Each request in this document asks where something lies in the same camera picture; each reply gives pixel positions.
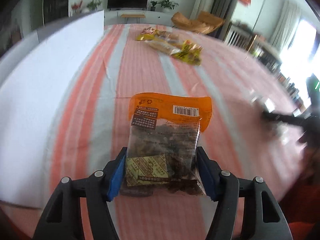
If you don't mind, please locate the yellow cartoon snack bag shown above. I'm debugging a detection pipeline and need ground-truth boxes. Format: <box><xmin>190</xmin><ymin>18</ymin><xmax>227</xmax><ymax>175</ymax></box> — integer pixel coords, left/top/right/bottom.
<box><xmin>171</xmin><ymin>40</ymin><xmax>202</xmax><ymax>66</ymax></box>

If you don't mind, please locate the orange dried snack bag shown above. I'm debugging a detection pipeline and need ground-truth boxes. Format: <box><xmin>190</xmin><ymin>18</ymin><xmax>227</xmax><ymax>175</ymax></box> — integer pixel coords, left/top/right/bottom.
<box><xmin>120</xmin><ymin>93</ymin><xmax>213</xmax><ymax>197</ymax></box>

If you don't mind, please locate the clear rice cake pack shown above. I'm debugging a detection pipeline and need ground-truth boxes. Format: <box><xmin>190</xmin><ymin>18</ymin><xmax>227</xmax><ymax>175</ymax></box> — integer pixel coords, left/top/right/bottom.
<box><xmin>146</xmin><ymin>31</ymin><xmax>182</xmax><ymax>55</ymax></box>

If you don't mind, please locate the yellow red snack pack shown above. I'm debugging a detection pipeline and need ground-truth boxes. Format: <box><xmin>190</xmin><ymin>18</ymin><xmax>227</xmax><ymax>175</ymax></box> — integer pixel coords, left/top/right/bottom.
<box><xmin>136</xmin><ymin>27</ymin><xmax>162</xmax><ymax>41</ymax></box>

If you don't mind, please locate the striped orange white tablecloth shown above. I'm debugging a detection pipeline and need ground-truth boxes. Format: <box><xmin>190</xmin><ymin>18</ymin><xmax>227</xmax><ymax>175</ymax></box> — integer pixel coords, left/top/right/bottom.
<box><xmin>48</xmin><ymin>23</ymin><xmax>304</xmax><ymax>240</ymax></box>

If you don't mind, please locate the orange lounge chair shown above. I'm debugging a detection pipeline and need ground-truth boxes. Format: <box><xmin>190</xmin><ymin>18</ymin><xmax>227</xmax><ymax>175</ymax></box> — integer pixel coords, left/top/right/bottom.
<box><xmin>171</xmin><ymin>11</ymin><xmax>225</xmax><ymax>34</ymax></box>

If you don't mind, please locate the white cardboard storage box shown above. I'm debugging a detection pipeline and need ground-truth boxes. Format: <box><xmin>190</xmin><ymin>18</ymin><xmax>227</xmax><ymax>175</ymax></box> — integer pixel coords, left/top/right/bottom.
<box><xmin>1</xmin><ymin>10</ymin><xmax>104</xmax><ymax>209</ymax></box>

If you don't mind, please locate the white TV cabinet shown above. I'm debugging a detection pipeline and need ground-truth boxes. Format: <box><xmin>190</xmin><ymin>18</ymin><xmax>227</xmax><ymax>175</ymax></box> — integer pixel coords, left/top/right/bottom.
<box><xmin>104</xmin><ymin>10</ymin><xmax>173</xmax><ymax>27</ymax></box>

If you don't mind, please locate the green potted plant right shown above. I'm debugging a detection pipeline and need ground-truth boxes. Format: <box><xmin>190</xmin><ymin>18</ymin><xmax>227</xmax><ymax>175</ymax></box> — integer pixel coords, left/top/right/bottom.
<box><xmin>157</xmin><ymin>0</ymin><xmax>179</xmax><ymax>13</ymax></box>

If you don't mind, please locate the small dark potted plant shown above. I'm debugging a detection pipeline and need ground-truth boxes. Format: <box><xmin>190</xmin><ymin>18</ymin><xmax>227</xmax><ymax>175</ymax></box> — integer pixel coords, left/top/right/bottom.
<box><xmin>150</xmin><ymin>1</ymin><xmax>158</xmax><ymax>11</ymax></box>

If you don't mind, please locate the small wooden bench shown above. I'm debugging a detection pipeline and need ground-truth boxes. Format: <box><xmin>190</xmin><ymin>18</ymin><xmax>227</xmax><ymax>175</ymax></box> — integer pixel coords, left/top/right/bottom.
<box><xmin>120</xmin><ymin>14</ymin><xmax>145</xmax><ymax>24</ymax></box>

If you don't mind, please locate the red flower vase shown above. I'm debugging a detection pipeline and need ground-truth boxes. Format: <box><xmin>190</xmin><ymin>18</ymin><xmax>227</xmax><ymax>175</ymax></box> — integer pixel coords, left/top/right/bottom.
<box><xmin>71</xmin><ymin>0</ymin><xmax>83</xmax><ymax>15</ymax></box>

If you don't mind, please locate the green plant left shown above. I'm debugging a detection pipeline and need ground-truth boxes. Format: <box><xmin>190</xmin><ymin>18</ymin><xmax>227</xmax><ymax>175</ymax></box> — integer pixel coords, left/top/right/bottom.
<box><xmin>86</xmin><ymin>0</ymin><xmax>102</xmax><ymax>11</ymax></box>

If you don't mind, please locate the black glass display cabinet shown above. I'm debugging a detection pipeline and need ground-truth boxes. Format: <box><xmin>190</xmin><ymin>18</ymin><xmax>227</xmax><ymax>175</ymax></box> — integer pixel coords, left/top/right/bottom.
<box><xmin>43</xmin><ymin>0</ymin><xmax>68</xmax><ymax>25</ymax></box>

